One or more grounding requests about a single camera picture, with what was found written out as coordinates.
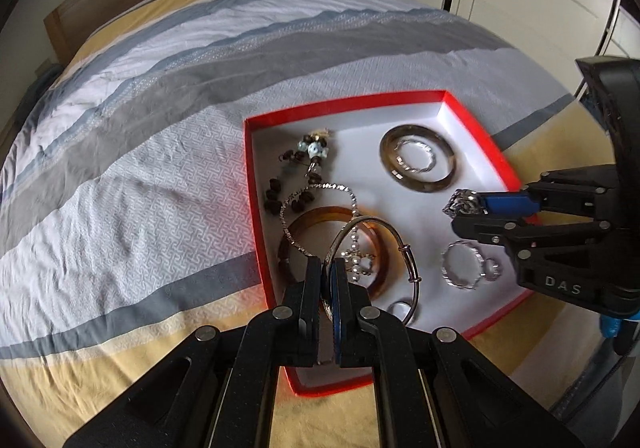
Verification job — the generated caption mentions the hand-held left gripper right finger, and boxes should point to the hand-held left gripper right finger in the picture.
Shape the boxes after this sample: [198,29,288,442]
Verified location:
[330,258,586,448]

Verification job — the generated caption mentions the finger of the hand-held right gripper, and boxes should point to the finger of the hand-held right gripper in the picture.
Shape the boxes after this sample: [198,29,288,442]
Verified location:
[451,215,616,274]
[472,165,623,221]

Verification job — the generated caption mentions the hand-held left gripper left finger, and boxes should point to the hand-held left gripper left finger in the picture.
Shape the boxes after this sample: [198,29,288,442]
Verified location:
[62,255,323,448]

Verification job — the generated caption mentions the silver braided ring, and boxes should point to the silver braided ring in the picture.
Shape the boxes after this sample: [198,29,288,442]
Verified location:
[442,189,483,218]

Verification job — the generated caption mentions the thin silver bangle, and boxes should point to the thin silver bangle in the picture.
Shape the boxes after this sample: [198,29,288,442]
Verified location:
[322,215,423,324]

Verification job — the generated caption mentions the silver twisted bangle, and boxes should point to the silver twisted bangle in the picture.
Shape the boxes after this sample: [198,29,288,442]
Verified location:
[391,138,437,175]

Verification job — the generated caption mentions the beaded bracelet with blue bead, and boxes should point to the beaded bracelet with blue bead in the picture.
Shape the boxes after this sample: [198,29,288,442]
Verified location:
[262,128,333,216]

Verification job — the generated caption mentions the red cardboard box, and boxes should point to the red cardboard box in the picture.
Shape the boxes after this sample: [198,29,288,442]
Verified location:
[243,89,542,396]

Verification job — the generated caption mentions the silver studded bangle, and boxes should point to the silver studded bangle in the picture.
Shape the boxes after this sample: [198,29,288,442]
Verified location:
[441,239,486,291]

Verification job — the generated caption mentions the dark grey-brown bangle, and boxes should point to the dark grey-brown bangle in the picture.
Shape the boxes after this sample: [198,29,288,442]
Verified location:
[378,125,457,194]

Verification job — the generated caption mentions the amber bangle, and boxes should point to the amber bangle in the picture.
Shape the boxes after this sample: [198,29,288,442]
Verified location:
[278,205,388,301]

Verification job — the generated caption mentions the striped duvet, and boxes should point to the striped duvet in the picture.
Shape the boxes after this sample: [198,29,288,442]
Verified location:
[0,0,640,448]

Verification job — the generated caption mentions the teal cloth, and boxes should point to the teal cloth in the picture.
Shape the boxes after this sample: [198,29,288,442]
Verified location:
[25,71,62,100]

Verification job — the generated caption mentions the black cable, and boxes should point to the black cable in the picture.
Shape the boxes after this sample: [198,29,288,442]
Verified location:
[550,328,640,411]

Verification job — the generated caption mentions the silver chain necklace with pearls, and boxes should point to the silver chain necklace with pearls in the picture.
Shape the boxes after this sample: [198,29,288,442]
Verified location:
[277,181,376,284]

